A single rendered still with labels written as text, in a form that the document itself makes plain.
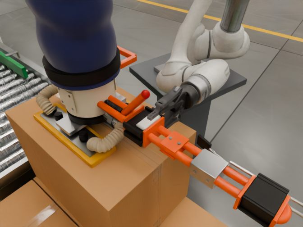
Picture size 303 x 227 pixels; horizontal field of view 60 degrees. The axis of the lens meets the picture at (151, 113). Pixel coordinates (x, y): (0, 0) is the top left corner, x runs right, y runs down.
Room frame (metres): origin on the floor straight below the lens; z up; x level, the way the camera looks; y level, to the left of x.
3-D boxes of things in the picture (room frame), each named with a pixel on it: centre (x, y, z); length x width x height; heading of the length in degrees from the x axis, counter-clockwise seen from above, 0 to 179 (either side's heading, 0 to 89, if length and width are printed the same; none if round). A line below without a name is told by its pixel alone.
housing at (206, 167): (0.39, -0.14, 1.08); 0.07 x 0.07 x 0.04; 48
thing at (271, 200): (0.30, -0.23, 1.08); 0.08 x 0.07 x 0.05; 48
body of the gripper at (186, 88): (0.65, -0.09, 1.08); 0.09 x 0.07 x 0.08; 139
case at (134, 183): (0.70, 0.20, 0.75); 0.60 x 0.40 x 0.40; 48
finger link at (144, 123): (0.53, 0.01, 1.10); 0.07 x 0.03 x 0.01; 139
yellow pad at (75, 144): (0.63, 0.27, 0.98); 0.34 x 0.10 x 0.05; 48
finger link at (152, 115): (0.55, -0.01, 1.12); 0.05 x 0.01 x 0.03; 139
